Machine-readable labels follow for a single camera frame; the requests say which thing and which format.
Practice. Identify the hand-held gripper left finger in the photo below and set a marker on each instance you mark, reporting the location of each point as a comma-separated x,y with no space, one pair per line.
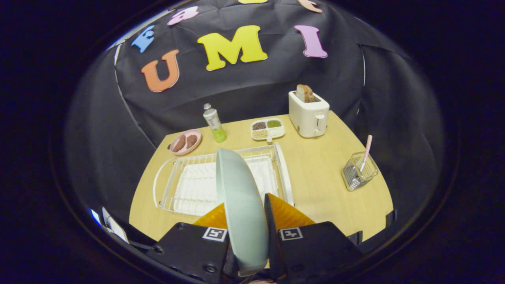
189,248

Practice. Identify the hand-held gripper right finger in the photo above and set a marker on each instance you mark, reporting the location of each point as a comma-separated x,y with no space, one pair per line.
311,248

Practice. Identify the light green plate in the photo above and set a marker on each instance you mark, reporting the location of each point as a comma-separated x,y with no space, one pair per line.
244,205

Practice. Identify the small pink plate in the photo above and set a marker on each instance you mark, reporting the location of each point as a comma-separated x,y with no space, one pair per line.
175,150

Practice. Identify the white divided grain dish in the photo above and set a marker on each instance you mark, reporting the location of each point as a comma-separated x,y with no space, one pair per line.
276,131

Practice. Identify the brown meat patty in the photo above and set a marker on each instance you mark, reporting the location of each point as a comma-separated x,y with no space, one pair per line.
179,143
191,140

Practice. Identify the clear green drink bottle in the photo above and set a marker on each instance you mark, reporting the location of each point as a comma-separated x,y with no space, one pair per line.
215,124

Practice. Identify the white toaster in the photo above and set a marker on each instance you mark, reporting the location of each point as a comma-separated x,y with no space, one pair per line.
307,116

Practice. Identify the brown bread slice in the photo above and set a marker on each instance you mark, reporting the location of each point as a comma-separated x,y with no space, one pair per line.
304,93

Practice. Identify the black backdrop cloth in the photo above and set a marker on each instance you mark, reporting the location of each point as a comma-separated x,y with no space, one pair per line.
244,90

